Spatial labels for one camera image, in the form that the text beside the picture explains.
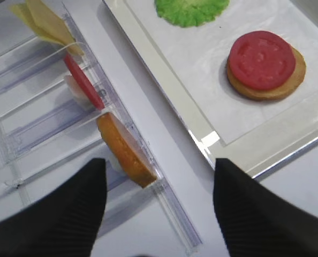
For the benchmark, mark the left clear acrylic rack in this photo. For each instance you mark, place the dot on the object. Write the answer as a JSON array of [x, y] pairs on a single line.
[[48, 132]]

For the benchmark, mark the yellow cheese slice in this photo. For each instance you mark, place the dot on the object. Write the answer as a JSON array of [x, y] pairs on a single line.
[[23, 13]]

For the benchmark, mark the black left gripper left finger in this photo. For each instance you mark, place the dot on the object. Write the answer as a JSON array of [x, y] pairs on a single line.
[[65, 222]]

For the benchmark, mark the white paper tray liner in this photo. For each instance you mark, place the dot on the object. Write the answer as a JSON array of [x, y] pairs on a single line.
[[198, 55]]

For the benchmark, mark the metal serving tray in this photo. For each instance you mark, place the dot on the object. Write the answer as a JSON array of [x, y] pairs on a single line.
[[261, 150]]

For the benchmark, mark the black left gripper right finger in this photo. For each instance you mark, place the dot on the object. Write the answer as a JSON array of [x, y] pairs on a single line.
[[256, 222]]

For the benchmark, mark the flat green lettuce leaf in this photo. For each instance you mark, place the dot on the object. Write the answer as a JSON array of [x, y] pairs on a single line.
[[193, 13]]

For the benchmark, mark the toasted bun bottom slice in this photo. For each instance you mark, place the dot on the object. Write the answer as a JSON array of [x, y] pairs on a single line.
[[279, 93]]

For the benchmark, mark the red tomato slice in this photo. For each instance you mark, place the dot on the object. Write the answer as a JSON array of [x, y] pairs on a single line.
[[261, 60], [83, 82]]

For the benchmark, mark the orange cheese slice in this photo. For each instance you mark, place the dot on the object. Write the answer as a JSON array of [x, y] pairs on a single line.
[[53, 25]]

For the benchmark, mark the brown bun slice in rack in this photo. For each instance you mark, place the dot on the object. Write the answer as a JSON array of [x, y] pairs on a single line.
[[128, 152]]

